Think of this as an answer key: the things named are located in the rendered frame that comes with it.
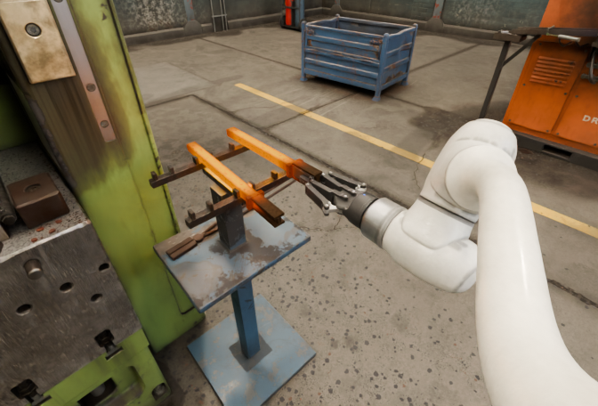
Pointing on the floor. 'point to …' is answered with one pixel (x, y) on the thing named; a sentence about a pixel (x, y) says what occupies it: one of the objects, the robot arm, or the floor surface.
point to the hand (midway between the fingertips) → (306, 174)
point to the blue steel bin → (358, 52)
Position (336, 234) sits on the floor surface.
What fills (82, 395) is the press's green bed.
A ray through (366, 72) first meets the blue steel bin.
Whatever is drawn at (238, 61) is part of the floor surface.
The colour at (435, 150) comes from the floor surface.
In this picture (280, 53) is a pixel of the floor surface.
